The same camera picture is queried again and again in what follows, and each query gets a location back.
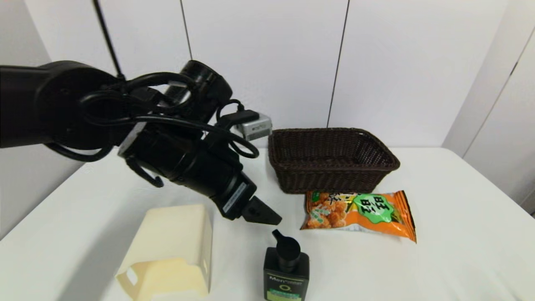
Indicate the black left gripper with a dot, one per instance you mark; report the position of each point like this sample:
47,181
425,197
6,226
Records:
196,167

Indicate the orange cookie snack bag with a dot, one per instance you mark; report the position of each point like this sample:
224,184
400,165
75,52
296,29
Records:
368,211

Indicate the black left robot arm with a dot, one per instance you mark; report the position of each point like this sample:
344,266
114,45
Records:
42,104

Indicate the black pump bottle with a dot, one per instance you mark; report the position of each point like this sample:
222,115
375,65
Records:
286,276

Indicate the dark brown wicker basket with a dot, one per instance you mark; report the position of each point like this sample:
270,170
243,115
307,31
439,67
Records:
330,175

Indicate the cream plastic container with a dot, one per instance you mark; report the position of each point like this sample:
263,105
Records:
175,242

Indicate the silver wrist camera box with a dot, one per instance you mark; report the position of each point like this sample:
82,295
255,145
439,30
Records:
256,126

